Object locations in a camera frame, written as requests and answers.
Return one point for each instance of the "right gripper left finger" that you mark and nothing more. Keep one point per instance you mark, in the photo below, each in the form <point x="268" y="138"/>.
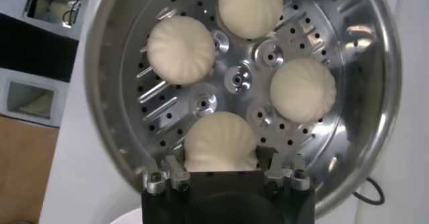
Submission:
<point x="174" y="175"/>

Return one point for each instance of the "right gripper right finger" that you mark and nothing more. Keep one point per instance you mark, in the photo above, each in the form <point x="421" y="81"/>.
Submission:
<point x="285" y="178"/>

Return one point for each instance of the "white steamed baozi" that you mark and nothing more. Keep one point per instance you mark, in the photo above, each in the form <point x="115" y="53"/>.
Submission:
<point x="303" y="89"/>
<point x="221" y="141"/>
<point x="249" y="5"/>
<point x="181" y="49"/>

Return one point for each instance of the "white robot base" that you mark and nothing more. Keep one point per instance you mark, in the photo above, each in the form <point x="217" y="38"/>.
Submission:
<point x="20" y="4"/>

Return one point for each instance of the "perforated steel steamer basket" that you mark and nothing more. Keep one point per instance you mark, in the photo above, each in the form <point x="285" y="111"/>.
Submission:
<point x="362" y="77"/>

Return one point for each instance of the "round white plate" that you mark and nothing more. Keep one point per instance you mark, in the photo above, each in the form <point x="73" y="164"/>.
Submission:
<point x="129" y="218"/>

